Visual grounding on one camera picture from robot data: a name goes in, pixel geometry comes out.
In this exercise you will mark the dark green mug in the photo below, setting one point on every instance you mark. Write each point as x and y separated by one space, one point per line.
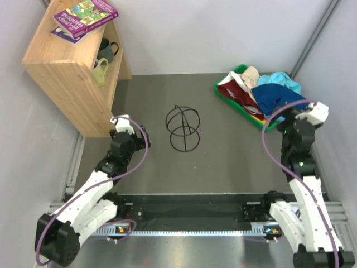
107 50

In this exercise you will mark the lower purple book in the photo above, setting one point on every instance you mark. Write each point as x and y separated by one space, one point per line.
58 32

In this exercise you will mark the yellow hat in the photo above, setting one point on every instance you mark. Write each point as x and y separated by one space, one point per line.
259 119

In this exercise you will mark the wooden shelf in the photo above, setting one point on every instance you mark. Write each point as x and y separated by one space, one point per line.
64 72

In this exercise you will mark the green plastic tray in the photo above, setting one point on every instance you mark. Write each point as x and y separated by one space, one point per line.
235 106

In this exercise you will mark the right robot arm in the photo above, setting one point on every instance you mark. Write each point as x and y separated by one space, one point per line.
310 233

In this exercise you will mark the white hat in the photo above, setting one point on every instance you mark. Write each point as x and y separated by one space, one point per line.
232 76

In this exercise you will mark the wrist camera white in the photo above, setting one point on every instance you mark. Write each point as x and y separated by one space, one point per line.
316 114
122 124

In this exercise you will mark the dark blue bucket hat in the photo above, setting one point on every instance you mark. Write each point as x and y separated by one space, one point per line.
270 97

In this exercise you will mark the dark red hat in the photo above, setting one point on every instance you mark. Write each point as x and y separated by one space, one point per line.
234 92

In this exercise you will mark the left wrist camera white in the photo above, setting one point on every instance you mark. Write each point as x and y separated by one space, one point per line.
122 124

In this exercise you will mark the light green mug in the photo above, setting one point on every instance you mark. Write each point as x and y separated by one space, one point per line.
99 70

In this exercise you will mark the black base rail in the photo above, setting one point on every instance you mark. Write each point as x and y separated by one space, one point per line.
231 208

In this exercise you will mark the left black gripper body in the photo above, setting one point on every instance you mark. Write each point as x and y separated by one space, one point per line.
136 144

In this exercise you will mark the aluminium frame rail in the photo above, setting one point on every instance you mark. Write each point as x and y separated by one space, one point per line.
167 228

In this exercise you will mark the beige bucket hat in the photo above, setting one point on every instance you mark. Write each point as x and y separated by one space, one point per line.
250 77

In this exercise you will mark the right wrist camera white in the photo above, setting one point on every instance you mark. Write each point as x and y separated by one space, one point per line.
316 114

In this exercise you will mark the black wire hat stand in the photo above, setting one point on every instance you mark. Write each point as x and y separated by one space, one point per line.
184 129

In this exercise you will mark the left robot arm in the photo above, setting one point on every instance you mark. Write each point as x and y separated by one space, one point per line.
61 234

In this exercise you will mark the purple book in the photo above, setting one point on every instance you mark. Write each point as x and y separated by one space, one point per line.
58 32
85 17

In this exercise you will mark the cyan bucket hat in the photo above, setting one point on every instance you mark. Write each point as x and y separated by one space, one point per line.
282 79

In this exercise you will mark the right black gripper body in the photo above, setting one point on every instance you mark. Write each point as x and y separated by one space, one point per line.
284 127

